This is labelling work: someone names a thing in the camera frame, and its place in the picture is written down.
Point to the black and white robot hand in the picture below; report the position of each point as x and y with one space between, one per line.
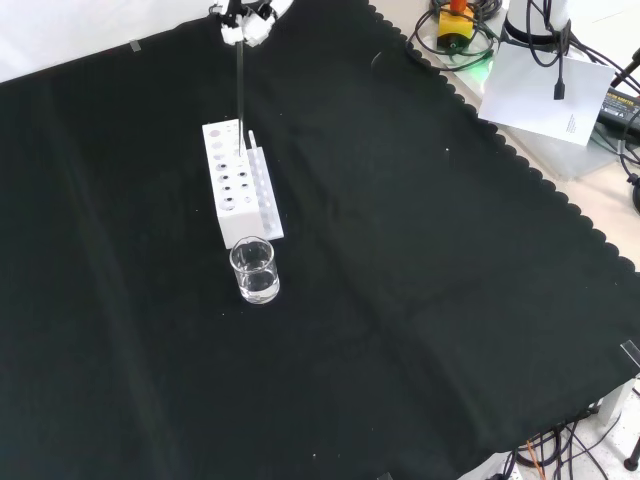
247 27

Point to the white test tube rack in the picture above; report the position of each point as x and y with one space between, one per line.
240 210

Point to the clear tape strip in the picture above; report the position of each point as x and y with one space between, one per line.
135 45
631 352

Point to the yellow stop button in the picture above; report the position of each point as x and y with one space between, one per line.
455 27

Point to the clear glass beaker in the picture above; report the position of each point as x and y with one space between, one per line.
254 280

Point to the black bench cloth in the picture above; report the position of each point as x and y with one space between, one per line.
350 275

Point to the pale white board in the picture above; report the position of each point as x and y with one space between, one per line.
530 95

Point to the black power adapter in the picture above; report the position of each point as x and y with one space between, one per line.
620 112

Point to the white table leg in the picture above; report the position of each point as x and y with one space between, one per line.
617 400

